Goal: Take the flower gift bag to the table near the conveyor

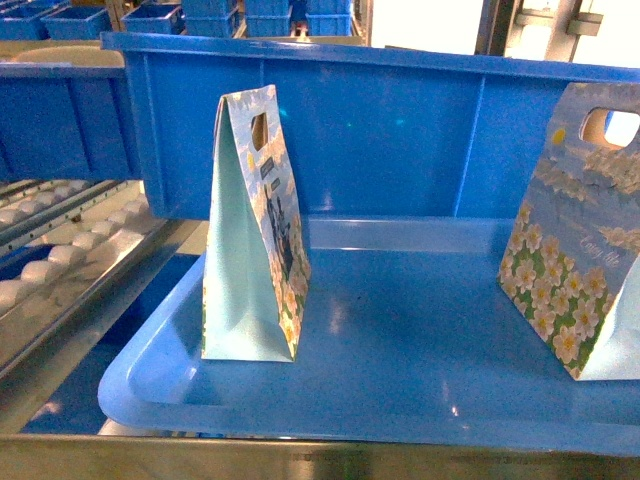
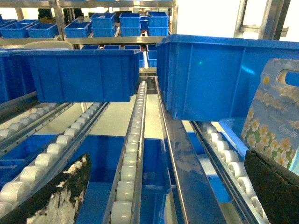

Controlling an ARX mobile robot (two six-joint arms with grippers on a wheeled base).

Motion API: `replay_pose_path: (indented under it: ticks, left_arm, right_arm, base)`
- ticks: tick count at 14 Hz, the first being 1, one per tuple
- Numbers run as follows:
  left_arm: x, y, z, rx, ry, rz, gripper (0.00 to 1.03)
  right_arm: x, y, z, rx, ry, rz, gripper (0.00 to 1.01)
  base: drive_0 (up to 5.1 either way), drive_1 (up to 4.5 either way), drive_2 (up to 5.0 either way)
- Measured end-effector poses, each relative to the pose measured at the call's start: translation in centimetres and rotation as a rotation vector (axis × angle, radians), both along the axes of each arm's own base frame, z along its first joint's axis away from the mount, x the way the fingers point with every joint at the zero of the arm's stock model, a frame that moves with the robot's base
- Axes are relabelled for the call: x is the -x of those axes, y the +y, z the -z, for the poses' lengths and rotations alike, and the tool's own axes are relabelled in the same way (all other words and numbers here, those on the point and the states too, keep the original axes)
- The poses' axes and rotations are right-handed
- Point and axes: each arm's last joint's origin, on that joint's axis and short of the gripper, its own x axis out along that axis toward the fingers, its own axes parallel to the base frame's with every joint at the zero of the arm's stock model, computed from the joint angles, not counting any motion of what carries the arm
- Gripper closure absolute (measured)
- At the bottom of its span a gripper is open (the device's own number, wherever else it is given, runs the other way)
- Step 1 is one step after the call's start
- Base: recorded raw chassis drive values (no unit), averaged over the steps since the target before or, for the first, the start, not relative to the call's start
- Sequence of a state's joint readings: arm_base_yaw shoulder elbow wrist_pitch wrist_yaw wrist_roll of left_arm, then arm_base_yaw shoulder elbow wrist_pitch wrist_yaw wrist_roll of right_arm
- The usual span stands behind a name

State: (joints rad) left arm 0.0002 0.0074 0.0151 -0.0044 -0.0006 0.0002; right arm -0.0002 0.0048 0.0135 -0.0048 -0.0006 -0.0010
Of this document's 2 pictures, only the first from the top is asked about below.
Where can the light blue plastic tray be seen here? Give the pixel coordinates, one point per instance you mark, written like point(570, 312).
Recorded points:
point(406, 338)

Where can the white roller conveyor track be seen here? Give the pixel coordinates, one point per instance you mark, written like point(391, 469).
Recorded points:
point(119, 222)

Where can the blue crate at left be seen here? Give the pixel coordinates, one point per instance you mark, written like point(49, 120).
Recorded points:
point(60, 121)

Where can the large blue plastic crate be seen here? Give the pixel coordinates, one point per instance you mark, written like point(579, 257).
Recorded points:
point(369, 131)

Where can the flower gift bag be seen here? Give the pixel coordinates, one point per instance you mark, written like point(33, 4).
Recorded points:
point(571, 264)
point(257, 273)

